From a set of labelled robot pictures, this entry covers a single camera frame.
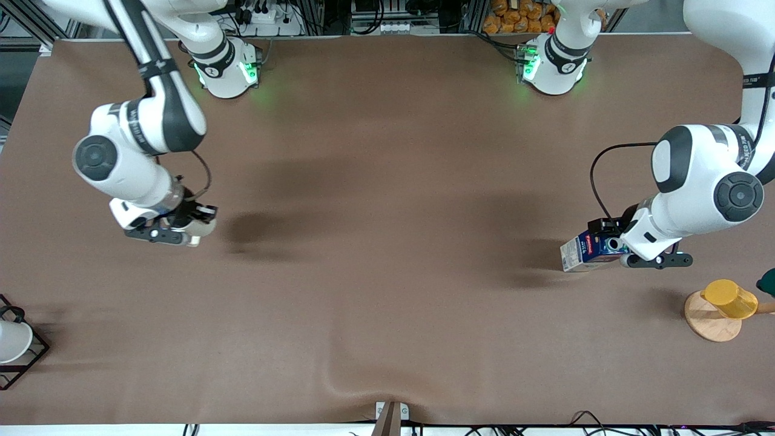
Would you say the white long power strip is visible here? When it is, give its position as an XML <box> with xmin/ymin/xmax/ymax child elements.
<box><xmin>351</xmin><ymin>20</ymin><xmax>441</xmax><ymax>35</ymax></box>

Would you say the wooden mug stand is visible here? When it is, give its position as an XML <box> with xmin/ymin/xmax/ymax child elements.
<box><xmin>684</xmin><ymin>291</ymin><xmax>775</xmax><ymax>343</ymax></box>

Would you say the white power strip with plugs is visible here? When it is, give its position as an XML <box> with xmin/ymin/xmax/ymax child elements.
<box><xmin>233</xmin><ymin>0</ymin><xmax>305</xmax><ymax>37</ymax></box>

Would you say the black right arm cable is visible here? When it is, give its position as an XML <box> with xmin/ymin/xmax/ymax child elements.
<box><xmin>191</xmin><ymin>150</ymin><xmax>213</xmax><ymax>202</ymax></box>

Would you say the bag of orange bread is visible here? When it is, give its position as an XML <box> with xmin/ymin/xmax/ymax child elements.
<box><xmin>483</xmin><ymin>0</ymin><xmax>561</xmax><ymax>35</ymax></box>

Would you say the white cup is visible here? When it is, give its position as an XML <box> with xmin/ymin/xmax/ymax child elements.
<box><xmin>0</xmin><ymin>319</ymin><xmax>34</xmax><ymax>364</ymax></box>

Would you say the beige ceramic mug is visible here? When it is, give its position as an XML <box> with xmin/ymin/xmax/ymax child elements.
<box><xmin>182</xmin><ymin>218</ymin><xmax>217</xmax><ymax>248</ymax></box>

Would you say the blue milk carton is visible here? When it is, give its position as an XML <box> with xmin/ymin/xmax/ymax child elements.
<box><xmin>560</xmin><ymin>229</ymin><xmax>630</xmax><ymax>273</ymax></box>

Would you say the black wire rack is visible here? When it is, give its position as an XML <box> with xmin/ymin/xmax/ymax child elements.
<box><xmin>0</xmin><ymin>294</ymin><xmax>50</xmax><ymax>391</ymax></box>

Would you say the yellow cup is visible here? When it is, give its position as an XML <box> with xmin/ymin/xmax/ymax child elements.
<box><xmin>701</xmin><ymin>279</ymin><xmax>759</xmax><ymax>320</ymax></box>

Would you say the aluminium frame profile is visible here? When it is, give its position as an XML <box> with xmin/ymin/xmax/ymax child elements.
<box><xmin>0</xmin><ymin>0</ymin><xmax>79</xmax><ymax>56</ymax></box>

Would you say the metal table bracket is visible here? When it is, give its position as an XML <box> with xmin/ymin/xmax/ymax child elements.
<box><xmin>375</xmin><ymin>401</ymin><xmax>410</xmax><ymax>436</ymax></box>

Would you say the black looped cable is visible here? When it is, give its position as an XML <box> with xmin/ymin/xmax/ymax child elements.
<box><xmin>569</xmin><ymin>411</ymin><xmax>615</xmax><ymax>436</ymax></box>

